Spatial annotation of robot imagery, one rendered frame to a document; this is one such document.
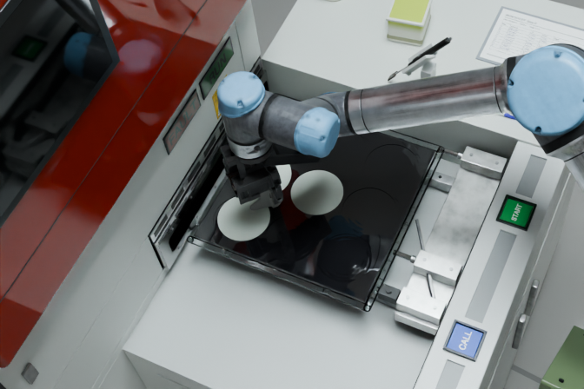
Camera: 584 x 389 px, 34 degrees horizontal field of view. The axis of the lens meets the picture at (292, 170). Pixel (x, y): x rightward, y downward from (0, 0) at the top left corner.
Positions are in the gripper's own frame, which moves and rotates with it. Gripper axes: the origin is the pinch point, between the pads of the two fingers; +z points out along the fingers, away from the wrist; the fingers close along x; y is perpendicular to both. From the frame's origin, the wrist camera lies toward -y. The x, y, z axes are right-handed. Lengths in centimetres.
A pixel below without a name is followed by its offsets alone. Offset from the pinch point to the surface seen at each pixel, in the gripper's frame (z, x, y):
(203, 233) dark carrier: 1.5, -0.3, 14.6
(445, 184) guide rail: 6.9, 7.3, -32.0
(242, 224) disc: 1.5, 1.3, 7.4
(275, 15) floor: 92, -126, -41
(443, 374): -4.1, 44.9, -11.0
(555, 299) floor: 92, 8, -69
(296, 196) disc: 1.6, 0.2, -4.1
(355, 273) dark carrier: 1.6, 19.7, -7.0
